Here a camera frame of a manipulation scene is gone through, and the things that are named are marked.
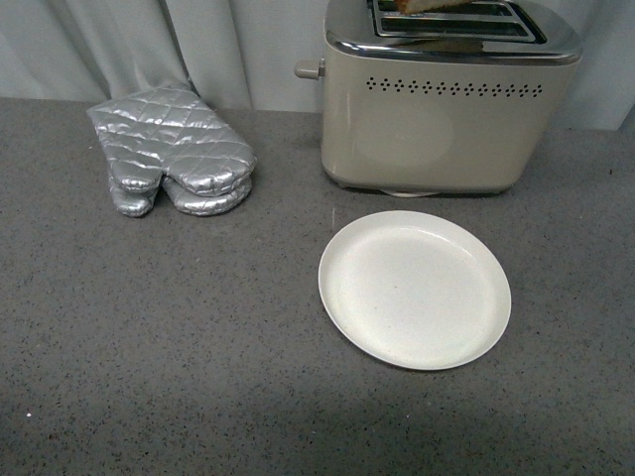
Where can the lower silver quilted oven mitt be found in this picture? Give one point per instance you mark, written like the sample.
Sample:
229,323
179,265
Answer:
198,201

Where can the silver quilted oven mitt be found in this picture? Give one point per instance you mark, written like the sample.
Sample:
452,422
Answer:
198,201
169,132

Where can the cream two-slot toaster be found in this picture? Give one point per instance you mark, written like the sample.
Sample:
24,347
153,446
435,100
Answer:
453,100

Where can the pale grey curtain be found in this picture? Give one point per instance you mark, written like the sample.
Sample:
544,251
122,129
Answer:
241,54

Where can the brown bread slice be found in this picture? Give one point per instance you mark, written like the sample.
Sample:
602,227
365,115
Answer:
412,7

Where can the white round plate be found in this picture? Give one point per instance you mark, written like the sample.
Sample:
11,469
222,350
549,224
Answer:
414,290

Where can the upper silver quilted oven mitt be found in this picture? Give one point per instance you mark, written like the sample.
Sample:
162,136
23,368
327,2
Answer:
169,132

